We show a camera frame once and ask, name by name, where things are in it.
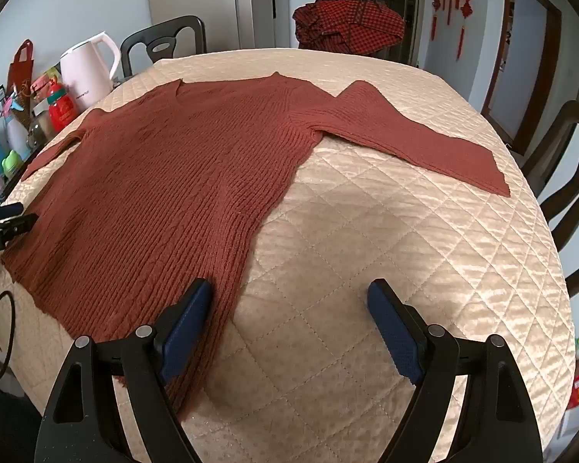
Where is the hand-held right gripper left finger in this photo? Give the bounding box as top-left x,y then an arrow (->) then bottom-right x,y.
35,277 -> 214,463

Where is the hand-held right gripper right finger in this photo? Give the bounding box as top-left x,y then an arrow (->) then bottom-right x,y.
367,278 -> 545,463

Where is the rust brown knit sweater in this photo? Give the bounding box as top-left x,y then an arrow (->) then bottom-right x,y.
2,71 -> 512,413

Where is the green toy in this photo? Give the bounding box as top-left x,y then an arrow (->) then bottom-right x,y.
2,149 -> 22,179

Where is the white bottle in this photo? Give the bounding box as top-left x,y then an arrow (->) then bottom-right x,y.
2,106 -> 30,160

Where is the glass jar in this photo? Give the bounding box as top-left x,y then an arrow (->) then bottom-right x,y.
27,101 -> 56,148

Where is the beige quilted blanket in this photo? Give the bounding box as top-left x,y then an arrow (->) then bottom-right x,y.
0,47 -> 577,463

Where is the red plastic bottle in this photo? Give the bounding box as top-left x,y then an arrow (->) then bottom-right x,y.
46,82 -> 80,133

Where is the red gift bag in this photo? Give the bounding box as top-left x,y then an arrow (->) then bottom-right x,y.
7,39 -> 36,102

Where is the pink electric kettle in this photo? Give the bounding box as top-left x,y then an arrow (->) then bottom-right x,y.
59,31 -> 122,113

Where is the red checkered cloth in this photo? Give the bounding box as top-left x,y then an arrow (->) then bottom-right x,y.
292,0 -> 406,56

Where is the white door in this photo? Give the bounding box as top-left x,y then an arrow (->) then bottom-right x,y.
232,0 -> 290,50

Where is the dark glass door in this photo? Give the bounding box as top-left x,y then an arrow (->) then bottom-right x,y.
371,0 -> 426,66

